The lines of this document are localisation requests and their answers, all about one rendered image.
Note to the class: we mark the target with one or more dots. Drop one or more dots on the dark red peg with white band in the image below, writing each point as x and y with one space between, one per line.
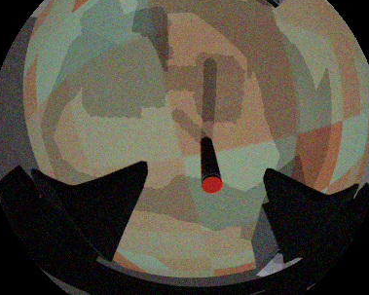
210 174

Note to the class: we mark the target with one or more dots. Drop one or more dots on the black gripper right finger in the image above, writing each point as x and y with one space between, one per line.
301 212

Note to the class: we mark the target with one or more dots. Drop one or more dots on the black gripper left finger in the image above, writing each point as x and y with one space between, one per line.
99 209

